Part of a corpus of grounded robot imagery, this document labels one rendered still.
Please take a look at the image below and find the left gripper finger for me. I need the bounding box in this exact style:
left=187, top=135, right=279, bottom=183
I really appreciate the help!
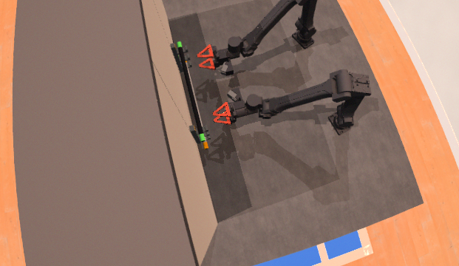
left=213, top=102, right=231, bottom=117
left=214, top=116, right=231, bottom=125

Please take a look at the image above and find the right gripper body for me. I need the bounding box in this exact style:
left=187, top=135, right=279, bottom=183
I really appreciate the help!
left=211, top=45, right=230, bottom=69

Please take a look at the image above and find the grey metal bar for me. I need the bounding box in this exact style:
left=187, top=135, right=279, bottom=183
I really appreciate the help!
left=186, top=61, right=208, bottom=149

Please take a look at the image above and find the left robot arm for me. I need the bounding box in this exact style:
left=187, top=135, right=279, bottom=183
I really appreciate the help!
left=227, top=69, right=371, bottom=135

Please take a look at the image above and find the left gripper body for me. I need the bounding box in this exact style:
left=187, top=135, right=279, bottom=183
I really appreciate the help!
left=228, top=102, right=248, bottom=124

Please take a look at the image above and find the black metal bar with green ends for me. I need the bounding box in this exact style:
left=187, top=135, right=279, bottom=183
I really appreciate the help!
left=177, top=41, right=205, bottom=142

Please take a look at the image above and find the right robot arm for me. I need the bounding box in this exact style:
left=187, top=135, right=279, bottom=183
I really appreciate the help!
left=218, top=0, right=317, bottom=76

